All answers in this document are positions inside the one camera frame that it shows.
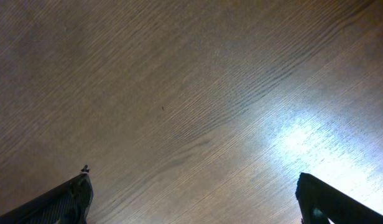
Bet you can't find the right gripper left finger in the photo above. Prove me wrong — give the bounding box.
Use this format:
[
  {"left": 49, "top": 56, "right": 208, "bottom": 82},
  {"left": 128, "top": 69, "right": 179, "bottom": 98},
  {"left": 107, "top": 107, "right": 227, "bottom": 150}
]
[{"left": 0, "top": 166, "right": 93, "bottom": 224}]

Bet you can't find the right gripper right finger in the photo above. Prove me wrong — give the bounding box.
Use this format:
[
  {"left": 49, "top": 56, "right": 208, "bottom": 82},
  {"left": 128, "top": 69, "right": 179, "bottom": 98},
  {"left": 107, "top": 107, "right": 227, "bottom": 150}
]
[{"left": 295, "top": 172, "right": 383, "bottom": 224}]

